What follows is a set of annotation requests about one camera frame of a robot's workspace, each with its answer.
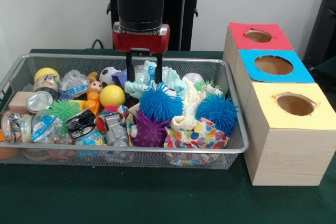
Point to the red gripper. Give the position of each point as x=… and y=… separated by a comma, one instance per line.
x=141, y=41

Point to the yellow smiley ball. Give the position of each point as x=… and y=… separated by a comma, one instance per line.
x=112, y=96

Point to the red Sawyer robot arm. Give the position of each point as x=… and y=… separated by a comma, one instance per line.
x=140, y=6

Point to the silver mesh bin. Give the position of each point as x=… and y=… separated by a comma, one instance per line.
x=78, y=62

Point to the wooden box with three holes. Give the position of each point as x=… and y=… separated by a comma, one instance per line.
x=288, y=155

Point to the light blue knitted cloth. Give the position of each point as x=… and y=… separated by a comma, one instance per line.
x=172, y=74

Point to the black and white soccer ball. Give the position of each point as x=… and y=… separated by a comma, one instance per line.
x=109, y=75

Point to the blue spiky ball with eyes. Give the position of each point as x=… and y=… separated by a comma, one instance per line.
x=160, y=103

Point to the white baseball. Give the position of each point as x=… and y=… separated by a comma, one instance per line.
x=193, y=78

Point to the cream knitted cloth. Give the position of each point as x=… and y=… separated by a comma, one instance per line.
x=190, y=103

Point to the purple spiky toy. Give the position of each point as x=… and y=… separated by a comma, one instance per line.
x=149, y=132

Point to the polka dot cloth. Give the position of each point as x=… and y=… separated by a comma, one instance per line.
x=199, y=134

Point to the green spiky ball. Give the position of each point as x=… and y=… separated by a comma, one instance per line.
x=64, y=110

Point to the dark green table cloth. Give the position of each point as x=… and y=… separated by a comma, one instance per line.
x=157, y=197

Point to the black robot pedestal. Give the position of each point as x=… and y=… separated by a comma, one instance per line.
x=189, y=19

